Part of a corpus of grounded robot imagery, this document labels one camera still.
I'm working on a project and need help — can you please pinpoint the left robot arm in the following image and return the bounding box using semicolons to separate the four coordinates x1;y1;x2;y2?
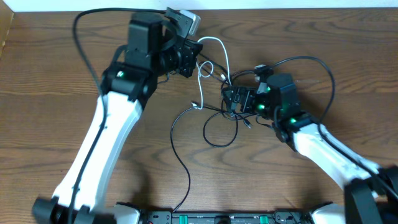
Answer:
32;8;203;223

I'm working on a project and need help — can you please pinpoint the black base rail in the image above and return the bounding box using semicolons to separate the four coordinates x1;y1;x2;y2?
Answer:
114;202;346;224

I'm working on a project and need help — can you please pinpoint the white usb cable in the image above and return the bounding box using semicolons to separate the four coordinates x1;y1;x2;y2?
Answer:
190;36;233;110

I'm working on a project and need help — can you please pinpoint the right camera cable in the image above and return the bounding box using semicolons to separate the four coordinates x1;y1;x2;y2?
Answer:
267;55;398;200

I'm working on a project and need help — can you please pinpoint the camera cable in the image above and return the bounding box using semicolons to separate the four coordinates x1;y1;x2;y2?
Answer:
67;7;169;224
267;55;398;200

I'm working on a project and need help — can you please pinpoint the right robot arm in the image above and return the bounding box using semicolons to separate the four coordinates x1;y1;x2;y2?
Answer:
221;66;397;223

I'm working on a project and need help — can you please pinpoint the left camera cable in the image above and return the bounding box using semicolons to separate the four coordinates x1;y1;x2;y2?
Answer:
67;7;169;224

